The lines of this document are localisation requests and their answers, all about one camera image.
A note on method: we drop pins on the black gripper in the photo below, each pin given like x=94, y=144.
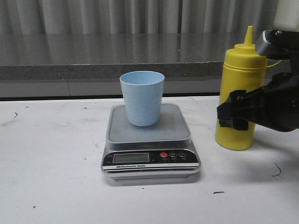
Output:
x=276, y=105

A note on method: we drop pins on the yellow squeeze bottle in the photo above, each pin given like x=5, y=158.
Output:
x=243, y=69

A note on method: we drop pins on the light blue plastic cup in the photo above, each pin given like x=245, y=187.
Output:
x=142, y=92

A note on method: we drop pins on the silver digital kitchen scale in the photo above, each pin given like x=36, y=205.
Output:
x=159, y=154

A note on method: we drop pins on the grey stone countertop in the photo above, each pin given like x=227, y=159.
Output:
x=89, y=57

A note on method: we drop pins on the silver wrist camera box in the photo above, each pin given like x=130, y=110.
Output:
x=263, y=45

